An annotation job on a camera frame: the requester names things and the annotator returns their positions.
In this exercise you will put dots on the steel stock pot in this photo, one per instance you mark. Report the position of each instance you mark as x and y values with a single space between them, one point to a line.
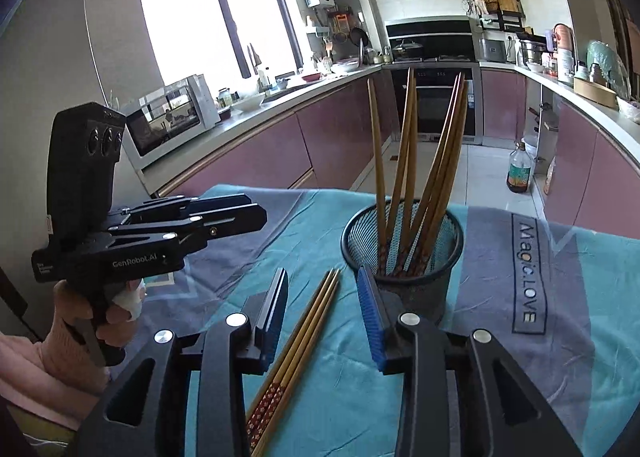
532 53

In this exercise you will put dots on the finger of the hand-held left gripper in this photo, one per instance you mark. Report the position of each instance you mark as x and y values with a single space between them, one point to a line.
220 202
235 222

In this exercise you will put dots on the pink kettle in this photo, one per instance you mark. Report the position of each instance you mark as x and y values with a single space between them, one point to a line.
563 37

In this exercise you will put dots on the person's left hand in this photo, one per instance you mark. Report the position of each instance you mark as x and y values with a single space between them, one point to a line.
65 322

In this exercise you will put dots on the white microwave oven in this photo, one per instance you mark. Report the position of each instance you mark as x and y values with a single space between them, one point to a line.
170 122

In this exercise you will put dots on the black built-in oven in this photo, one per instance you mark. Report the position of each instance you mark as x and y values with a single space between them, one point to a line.
435 102

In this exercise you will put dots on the black mesh holder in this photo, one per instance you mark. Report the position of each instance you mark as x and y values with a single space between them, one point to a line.
425 287

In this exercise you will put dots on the cooking oil bottle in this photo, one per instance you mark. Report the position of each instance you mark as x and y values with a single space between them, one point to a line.
519 172

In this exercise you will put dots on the person's left forearm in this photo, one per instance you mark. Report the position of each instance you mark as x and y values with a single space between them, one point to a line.
35 387

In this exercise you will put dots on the black range hood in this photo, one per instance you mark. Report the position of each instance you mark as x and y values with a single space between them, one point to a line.
430 32

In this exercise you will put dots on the grey kitchen countertop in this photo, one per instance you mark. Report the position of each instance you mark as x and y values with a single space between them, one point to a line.
280 99

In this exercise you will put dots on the pot with glass lid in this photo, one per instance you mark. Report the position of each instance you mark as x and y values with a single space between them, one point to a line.
407 49

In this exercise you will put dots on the white kitchen countertop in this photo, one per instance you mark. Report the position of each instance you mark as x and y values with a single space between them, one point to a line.
590 112

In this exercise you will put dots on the bamboo steamer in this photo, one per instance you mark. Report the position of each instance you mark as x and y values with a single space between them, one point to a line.
595 92

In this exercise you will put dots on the bundle of wooden chopsticks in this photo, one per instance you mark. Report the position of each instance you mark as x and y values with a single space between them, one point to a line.
376 147

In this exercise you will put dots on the hanging black frying pan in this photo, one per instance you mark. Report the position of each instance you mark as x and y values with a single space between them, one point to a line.
358 37

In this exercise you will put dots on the white plastic bag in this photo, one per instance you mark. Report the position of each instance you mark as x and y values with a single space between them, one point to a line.
630 111

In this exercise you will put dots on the white bowl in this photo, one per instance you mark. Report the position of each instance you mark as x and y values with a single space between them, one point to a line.
248 103

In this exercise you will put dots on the red-tipped wooden chopstick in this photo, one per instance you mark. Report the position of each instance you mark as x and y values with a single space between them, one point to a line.
311 317
307 309
314 327

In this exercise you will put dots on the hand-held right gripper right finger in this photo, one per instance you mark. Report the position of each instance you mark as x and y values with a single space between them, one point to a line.
372 322

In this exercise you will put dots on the black wall rack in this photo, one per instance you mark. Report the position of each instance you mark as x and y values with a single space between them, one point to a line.
505 19

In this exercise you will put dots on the teal grey printed tablecloth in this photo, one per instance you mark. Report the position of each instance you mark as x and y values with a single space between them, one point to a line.
500 362

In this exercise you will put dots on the teal plastic-wrapped appliance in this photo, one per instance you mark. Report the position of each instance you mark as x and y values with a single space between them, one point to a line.
605 62

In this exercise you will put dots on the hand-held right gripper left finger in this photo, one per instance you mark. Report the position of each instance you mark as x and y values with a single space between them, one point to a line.
272 317

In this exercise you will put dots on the large kitchen window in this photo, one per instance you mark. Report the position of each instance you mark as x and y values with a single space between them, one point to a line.
200 17

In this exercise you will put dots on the pink lower kitchen cabinets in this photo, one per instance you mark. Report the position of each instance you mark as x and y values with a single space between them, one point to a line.
260 152
600 177

